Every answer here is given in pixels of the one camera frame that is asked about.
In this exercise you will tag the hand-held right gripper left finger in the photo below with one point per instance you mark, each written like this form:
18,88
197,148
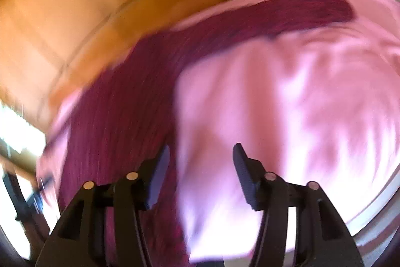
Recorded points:
158,174

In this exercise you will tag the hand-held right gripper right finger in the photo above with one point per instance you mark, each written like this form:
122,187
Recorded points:
243,173

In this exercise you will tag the dark red floral garment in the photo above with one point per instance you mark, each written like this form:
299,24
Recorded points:
131,104

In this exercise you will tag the pink bed sheet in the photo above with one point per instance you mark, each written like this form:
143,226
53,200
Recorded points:
281,104

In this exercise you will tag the dark stand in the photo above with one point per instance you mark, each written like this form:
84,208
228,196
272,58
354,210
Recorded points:
25,207

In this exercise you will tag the window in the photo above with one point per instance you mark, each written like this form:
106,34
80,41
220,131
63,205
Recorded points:
15,132

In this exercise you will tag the wooden wardrobe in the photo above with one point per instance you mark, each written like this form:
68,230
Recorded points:
93,4

